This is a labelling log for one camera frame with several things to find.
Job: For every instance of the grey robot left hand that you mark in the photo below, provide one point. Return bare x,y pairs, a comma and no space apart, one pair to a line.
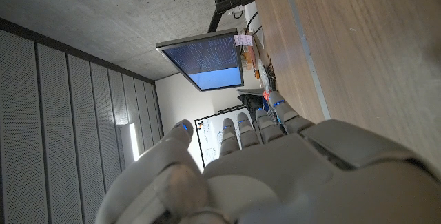
275,175

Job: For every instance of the black jacket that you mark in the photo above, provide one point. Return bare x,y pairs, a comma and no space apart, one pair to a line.
251,103

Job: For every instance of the whiteboard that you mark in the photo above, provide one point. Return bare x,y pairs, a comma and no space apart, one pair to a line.
208,138

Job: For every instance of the computer monitor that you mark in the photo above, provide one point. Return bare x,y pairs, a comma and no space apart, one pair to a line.
206,62

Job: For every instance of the pink sticky note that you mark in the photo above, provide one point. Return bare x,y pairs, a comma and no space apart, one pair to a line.
243,40

